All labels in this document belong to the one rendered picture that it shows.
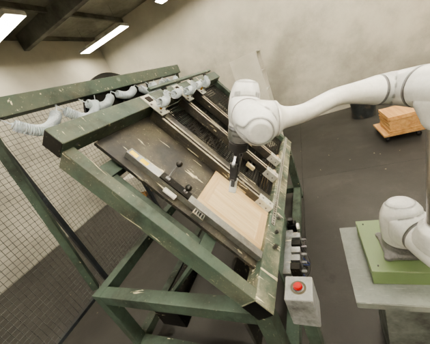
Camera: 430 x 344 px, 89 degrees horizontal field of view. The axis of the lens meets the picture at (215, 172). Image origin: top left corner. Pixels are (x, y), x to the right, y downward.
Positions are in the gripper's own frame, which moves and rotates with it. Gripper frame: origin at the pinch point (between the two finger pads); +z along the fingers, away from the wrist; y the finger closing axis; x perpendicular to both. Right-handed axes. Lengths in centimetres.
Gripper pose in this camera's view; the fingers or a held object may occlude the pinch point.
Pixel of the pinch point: (233, 185)
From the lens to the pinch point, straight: 93.5
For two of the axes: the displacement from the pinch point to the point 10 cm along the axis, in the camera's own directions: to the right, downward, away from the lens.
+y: -3.0, 4.7, -8.3
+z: -0.7, 8.6, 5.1
